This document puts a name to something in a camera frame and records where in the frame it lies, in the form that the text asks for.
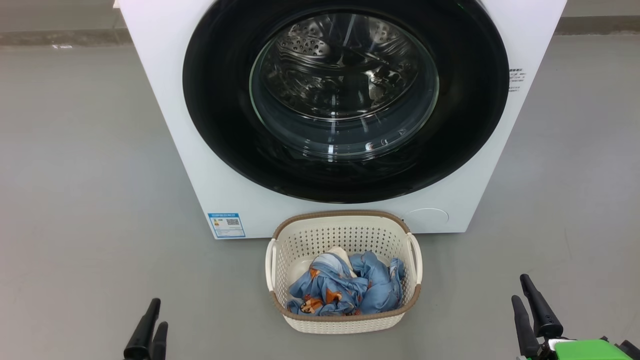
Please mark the white front-load washing machine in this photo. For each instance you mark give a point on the white front-load washing machine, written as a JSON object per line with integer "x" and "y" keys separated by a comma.
{"x": 165, "y": 150}

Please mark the round white filter cover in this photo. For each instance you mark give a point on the round white filter cover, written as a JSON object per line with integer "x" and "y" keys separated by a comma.
{"x": 426, "y": 220}

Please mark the blue garment with orange print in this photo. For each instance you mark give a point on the blue garment with orange print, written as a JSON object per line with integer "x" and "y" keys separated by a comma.
{"x": 325, "y": 290}

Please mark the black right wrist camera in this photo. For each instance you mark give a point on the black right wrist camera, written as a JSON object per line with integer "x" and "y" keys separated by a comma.
{"x": 631, "y": 349}

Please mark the blue energy label sticker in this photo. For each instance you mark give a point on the blue energy label sticker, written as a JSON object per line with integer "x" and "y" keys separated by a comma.
{"x": 226, "y": 226}

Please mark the cream perforated laundry basket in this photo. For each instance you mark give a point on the cream perforated laundry basket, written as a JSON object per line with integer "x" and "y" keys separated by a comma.
{"x": 345, "y": 322}

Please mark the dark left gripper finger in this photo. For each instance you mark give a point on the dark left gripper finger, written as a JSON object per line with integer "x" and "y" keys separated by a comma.
{"x": 142, "y": 332}
{"x": 160, "y": 345}

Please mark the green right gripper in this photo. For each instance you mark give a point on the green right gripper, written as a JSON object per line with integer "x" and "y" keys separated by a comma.
{"x": 585, "y": 350}

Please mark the dark washing machine door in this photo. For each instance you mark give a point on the dark washing machine door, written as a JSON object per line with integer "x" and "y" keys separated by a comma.
{"x": 220, "y": 100}

